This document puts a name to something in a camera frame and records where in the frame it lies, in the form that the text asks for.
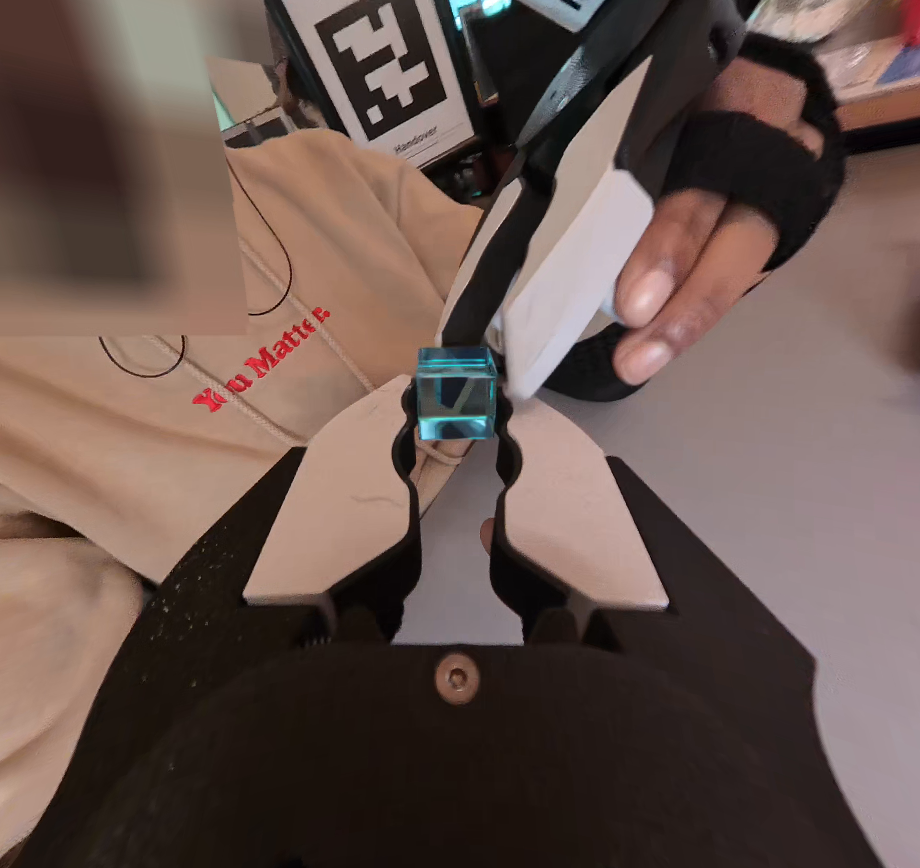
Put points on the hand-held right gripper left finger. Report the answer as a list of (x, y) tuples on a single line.
[(338, 508)]

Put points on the framed black-white marker sign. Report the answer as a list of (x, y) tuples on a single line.
[(374, 55)]

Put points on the clear acrylic cube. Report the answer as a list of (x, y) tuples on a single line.
[(456, 393)]

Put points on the person's left hand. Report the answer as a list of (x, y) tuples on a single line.
[(683, 271)]

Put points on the wooden-edged table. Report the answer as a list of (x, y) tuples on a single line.
[(884, 107)]

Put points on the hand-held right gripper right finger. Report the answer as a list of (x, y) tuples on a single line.
[(582, 523)]

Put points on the person's right hand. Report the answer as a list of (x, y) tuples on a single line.
[(486, 536)]

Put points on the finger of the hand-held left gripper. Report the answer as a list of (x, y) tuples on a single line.
[(575, 271), (474, 264)]

